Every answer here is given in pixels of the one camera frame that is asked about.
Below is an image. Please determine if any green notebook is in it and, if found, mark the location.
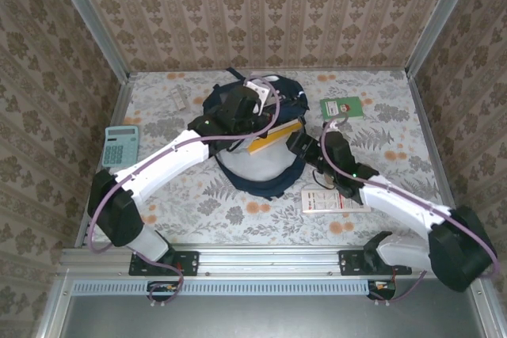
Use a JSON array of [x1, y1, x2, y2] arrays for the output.
[[319, 96, 364, 121]]

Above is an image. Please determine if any white red stationery package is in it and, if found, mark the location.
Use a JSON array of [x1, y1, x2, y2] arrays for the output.
[[300, 188, 372, 215]]

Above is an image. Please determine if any yellow book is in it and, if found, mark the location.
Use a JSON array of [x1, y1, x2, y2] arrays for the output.
[[247, 119, 304, 156]]

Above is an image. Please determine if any navy blue backpack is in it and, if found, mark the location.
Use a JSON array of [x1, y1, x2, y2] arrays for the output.
[[201, 67, 311, 201]]

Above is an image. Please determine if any small white eraser box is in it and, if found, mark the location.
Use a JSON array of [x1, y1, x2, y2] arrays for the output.
[[170, 86, 187, 112]]

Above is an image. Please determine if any floral tablecloth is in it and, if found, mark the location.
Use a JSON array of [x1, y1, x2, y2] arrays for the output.
[[86, 70, 456, 250]]

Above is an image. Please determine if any teal calculator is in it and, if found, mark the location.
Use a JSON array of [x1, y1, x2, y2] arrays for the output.
[[102, 124, 140, 168]]

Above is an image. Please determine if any grey metal sheet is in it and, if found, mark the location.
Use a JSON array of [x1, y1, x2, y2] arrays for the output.
[[59, 278, 488, 338]]

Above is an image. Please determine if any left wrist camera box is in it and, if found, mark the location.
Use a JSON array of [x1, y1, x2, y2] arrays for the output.
[[244, 79, 275, 108]]

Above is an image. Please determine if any aluminium side rail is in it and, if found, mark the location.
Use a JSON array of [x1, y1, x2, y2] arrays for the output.
[[74, 74, 132, 248], [403, 70, 471, 246]]

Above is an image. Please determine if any aluminium frame rail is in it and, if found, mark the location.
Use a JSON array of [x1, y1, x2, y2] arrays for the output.
[[59, 246, 486, 275]]

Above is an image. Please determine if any grey slotted cable duct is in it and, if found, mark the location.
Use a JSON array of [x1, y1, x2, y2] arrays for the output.
[[73, 279, 373, 296]]

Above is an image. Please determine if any aluminium frame post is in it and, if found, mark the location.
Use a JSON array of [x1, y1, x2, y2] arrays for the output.
[[403, 0, 482, 78], [47, 0, 132, 82]]

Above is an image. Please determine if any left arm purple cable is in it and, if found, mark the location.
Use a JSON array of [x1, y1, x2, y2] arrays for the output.
[[87, 74, 282, 307]]

